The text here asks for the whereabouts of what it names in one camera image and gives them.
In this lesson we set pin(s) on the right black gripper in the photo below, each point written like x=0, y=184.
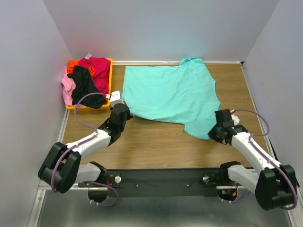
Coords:
x=212, y=135

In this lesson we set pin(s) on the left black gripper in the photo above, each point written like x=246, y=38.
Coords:
x=129, y=116

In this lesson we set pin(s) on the turquoise t shirt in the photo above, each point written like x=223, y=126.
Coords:
x=183, y=94

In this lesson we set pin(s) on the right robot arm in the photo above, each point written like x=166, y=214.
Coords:
x=272, y=183

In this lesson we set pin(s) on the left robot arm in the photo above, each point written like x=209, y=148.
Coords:
x=61, y=168

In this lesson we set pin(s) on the black t shirt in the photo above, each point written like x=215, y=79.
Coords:
x=84, y=85

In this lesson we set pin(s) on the yellow plastic bin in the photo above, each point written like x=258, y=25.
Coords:
x=103, y=107

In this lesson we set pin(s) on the magenta t shirt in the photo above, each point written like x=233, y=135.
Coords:
x=102, y=72

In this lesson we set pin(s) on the pink t shirt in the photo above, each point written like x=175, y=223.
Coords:
x=68, y=87

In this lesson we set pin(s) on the orange t shirt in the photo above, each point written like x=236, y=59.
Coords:
x=73, y=63

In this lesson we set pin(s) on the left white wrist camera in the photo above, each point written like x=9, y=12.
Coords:
x=115, y=98

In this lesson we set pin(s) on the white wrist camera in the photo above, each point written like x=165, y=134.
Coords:
x=235, y=118
x=115, y=98

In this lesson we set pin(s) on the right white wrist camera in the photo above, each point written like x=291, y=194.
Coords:
x=235, y=118

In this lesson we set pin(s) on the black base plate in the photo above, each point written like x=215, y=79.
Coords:
x=162, y=183

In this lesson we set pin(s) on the aluminium frame rail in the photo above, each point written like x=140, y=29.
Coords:
x=45, y=173

